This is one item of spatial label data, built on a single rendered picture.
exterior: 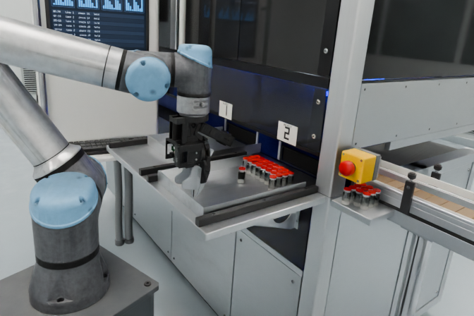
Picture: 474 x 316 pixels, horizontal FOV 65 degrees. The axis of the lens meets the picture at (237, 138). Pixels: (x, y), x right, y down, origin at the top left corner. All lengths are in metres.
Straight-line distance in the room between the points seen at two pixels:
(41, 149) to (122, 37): 0.93
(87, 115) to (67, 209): 1.03
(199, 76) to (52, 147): 0.34
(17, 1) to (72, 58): 5.54
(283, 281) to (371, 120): 0.61
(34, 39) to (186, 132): 0.35
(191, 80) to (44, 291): 0.49
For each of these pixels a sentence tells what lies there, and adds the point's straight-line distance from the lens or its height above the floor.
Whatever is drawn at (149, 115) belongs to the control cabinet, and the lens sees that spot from 1.78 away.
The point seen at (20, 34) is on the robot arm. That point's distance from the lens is 0.70.
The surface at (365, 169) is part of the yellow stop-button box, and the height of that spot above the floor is 1.00.
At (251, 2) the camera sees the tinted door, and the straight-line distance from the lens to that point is 1.32.
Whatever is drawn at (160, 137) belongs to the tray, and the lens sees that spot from 1.46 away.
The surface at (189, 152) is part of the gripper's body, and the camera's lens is 0.84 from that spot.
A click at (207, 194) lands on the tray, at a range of 1.03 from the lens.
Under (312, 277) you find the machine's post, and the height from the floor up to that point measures 0.61.
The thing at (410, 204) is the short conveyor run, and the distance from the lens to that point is 1.08.
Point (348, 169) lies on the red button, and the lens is 0.99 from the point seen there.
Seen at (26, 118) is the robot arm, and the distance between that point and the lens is 0.86.
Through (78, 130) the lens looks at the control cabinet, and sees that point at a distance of 1.74.
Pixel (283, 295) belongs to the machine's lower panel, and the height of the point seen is 0.46.
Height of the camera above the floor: 1.32
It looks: 17 degrees down
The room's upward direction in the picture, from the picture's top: 4 degrees clockwise
